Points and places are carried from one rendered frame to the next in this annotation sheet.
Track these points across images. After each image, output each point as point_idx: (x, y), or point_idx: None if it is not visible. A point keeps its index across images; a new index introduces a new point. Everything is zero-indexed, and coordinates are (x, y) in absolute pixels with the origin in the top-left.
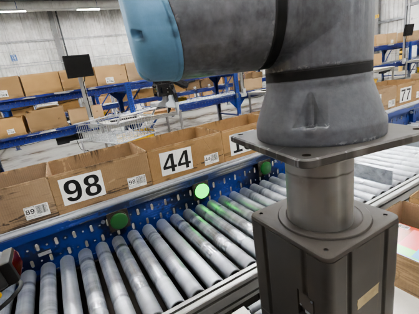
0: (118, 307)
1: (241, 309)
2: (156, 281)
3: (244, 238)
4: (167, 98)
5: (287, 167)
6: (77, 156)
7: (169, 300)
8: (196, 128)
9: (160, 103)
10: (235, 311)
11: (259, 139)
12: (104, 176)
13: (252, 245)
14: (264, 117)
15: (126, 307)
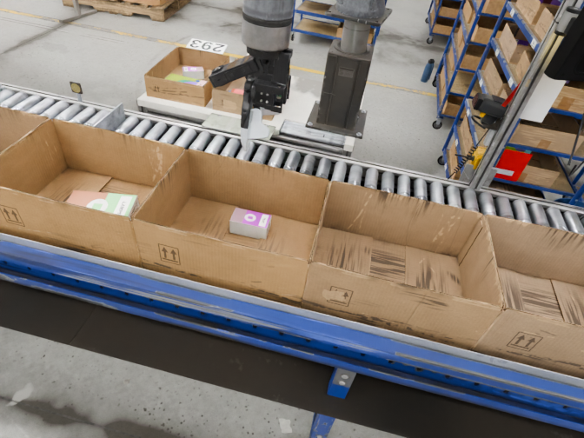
0: (408, 189)
1: (347, 143)
2: (375, 188)
3: (291, 166)
4: (252, 116)
5: (369, 27)
6: (436, 294)
7: (376, 171)
8: (139, 214)
9: (264, 130)
10: (350, 145)
11: (381, 16)
12: (398, 213)
13: (295, 159)
14: (383, 4)
15: (403, 183)
